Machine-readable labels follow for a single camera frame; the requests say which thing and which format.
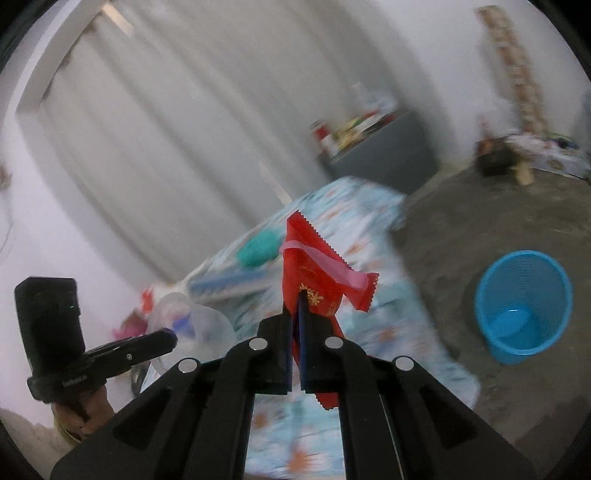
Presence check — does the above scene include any clear plastic container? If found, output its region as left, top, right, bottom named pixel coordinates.
left=148, top=292, right=236, bottom=375

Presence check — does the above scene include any red snack wrapper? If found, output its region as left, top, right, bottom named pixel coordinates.
left=280, top=212, right=379, bottom=410

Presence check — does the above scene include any blue plastic trash basket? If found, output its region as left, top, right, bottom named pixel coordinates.
left=474, top=250, right=573, bottom=365

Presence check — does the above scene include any person's left hand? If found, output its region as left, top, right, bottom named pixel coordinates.
left=51, top=385, right=114, bottom=440

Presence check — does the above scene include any floral blue bed sheet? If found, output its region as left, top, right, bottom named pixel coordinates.
left=183, top=177, right=480, bottom=479

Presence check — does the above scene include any teal round object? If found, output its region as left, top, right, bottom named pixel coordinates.
left=236, top=229, right=283, bottom=268

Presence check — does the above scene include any white curtain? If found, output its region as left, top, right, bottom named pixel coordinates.
left=19, top=1, right=400, bottom=280

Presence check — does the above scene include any dark grey cabinet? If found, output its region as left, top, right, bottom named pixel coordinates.
left=317, top=110, right=439, bottom=195

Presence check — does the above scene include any clutter on cabinet top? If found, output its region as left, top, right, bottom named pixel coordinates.
left=310, top=82, right=400, bottom=158

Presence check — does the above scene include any dark bag on floor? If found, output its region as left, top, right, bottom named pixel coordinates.
left=475, top=138, right=517, bottom=177

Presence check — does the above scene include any floral bundle on floor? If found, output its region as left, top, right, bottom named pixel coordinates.
left=505, top=133, right=590, bottom=181

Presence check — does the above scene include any patterned rolled mat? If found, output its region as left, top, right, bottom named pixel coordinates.
left=475, top=5, right=548, bottom=136

